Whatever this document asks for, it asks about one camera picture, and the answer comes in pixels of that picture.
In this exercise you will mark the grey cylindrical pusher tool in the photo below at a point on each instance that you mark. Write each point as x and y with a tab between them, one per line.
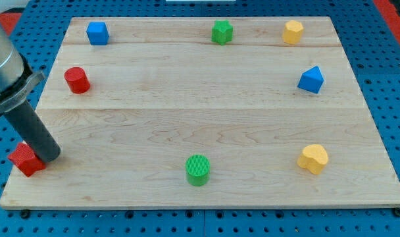
29	126

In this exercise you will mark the red star block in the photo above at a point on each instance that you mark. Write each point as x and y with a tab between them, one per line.
24	158

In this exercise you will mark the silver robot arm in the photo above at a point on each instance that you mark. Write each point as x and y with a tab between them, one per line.
17	80

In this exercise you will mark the green star block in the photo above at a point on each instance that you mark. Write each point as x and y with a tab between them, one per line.
222	32

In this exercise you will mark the red cylinder block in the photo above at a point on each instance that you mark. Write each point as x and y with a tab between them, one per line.
77	80

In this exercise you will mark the blue cube block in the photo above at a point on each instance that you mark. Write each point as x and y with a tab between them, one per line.
97	33

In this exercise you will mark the wooden board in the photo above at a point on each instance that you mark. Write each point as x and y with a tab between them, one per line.
162	91

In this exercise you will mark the green cylinder block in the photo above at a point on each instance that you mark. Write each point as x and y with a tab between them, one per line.
197	170

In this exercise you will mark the yellow hexagon block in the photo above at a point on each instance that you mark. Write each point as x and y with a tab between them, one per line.
293	31

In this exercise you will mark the blue pentagon block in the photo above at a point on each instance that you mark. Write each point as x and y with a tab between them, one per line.
311	80

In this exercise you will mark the yellow heart block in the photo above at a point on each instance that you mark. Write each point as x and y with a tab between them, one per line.
314	158

